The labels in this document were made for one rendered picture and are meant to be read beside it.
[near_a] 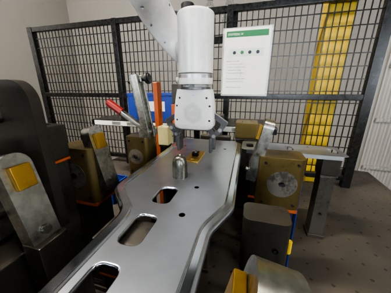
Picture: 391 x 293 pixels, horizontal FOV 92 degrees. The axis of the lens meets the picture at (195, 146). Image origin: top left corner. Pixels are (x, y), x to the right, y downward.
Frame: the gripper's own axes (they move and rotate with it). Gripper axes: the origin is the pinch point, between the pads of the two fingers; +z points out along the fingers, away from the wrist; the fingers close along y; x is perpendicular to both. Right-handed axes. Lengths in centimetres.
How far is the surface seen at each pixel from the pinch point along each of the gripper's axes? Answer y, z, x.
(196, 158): 1.1, 2.5, -2.7
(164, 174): -3.5, 2.8, -13.1
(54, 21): -230, -96, 168
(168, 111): -23.0, -4.5, 35.7
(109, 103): -25.0, -11.0, -1.0
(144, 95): -15.0, -13.4, 1.0
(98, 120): -61, 1, 32
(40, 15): -231, -96, 152
